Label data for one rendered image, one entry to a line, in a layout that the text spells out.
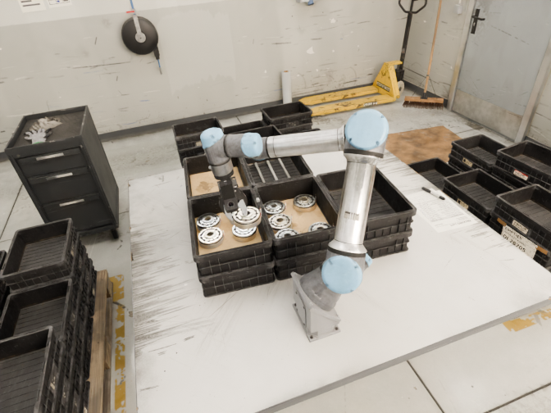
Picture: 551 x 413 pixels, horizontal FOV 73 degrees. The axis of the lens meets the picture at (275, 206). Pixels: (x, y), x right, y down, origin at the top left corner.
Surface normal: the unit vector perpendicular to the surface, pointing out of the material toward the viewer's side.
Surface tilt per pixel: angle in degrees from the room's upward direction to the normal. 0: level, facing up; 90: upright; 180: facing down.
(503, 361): 0
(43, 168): 90
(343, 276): 65
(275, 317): 0
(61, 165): 90
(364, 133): 50
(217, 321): 0
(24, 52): 90
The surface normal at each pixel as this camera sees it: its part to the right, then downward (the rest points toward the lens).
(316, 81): 0.33, 0.54
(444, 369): -0.07, -0.80
